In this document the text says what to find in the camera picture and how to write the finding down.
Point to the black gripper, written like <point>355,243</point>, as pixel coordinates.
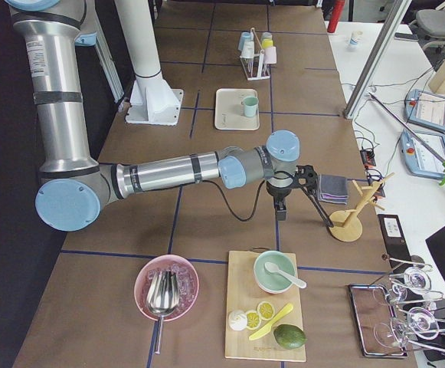
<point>278,194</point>

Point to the cream rabbit tray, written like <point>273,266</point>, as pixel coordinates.
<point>229,110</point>

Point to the mint green cup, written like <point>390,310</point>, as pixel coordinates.
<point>250,106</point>

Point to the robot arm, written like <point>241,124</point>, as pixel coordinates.
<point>141,153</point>

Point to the pink cup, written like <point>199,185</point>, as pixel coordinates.
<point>270,55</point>

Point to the black glass holder tray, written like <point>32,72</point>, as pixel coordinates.
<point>372,314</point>

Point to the yellow cup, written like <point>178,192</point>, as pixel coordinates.
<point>267,43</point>

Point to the grey-green cup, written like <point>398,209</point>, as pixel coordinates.
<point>266,36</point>

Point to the paper cup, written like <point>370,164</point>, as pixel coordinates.
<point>354,40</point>

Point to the folded grey cloth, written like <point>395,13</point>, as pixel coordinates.
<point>332,189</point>

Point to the white spoon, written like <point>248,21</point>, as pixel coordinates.
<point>275,269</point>

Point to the green bowl with spoon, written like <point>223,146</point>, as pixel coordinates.
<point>273,283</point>

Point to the wooden mug tree stand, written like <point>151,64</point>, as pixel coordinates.
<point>346,224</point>

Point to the bamboo cutting board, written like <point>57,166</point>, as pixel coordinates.
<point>243,293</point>

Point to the yellow plastic knife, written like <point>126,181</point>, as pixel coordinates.
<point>263,331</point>

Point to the lemon slice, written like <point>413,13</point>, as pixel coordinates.
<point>266,310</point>
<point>253,320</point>

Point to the avocado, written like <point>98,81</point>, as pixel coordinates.
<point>289,336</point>

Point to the pink bowl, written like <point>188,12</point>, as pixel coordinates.
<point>188,284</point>

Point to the metal ice scoop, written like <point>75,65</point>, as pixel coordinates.
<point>162,299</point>

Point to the blue teach pendant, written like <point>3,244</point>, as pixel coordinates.
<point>426,109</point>
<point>418,160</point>

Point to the hanging wine glass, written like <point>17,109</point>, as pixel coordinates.
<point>411,283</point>
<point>419,323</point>

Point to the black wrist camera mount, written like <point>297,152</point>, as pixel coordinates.
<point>306,179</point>

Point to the white wire cup rack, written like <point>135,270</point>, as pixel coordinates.
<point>255,69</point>

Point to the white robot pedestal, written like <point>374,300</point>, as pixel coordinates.
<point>152,100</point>

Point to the aluminium frame post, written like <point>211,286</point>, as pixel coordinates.
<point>384,38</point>

